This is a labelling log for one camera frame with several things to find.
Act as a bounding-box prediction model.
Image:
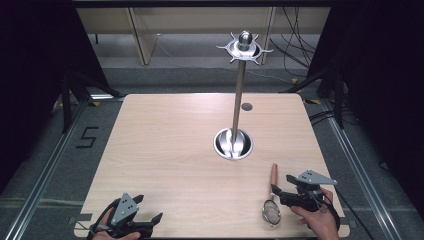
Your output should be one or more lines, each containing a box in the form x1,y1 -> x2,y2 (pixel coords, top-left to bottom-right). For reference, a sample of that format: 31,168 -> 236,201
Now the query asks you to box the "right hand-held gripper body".
279,169 -> 338,213

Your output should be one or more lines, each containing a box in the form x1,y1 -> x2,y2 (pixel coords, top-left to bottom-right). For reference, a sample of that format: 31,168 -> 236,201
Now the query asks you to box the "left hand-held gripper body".
105,192 -> 156,239

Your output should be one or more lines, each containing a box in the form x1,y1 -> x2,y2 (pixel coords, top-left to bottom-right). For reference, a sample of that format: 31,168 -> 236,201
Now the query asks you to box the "mesh strainer with wooden handle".
261,162 -> 282,228

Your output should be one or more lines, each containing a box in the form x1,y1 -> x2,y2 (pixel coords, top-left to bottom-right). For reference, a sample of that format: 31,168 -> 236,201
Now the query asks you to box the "person's left hand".
91,207 -> 142,240

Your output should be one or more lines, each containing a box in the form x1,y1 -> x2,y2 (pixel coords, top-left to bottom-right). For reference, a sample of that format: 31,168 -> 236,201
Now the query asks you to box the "person's right hand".
289,187 -> 342,240

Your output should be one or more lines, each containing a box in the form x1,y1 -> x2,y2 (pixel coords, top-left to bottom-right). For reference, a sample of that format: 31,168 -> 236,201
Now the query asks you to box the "metal utensil rack stand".
212,30 -> 275,162

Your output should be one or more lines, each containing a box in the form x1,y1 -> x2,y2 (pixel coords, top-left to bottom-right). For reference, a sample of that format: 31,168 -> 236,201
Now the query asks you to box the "black metal stand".
53,68 -> 123,135
281,61 -> 346,130

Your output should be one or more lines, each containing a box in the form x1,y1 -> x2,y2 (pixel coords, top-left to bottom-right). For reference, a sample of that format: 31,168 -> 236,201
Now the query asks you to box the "black curtain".
0,0 -> 111,198
306,0 -> 424,221

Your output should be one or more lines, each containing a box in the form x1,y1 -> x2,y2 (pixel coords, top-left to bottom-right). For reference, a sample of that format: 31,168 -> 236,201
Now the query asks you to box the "light wooden furniture leg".
260,6 -> 277,66

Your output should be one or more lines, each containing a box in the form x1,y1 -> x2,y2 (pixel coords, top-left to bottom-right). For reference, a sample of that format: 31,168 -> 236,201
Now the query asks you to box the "light wooden cabinet panel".
125,7 -> 160,67

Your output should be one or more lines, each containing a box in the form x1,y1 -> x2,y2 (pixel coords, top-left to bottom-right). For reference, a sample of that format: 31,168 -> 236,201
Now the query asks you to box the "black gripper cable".
75,220 -> 101,235
328,188 -> 376,240

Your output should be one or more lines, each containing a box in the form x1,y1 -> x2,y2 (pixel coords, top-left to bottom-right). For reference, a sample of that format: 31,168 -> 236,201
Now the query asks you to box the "metal floor rail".
319,99 -> 406,240
4,99 -> 89,240

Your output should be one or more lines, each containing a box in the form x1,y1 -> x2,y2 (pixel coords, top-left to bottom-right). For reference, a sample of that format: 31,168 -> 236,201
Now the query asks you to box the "bundle of black cables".
268,6 -> 318,79

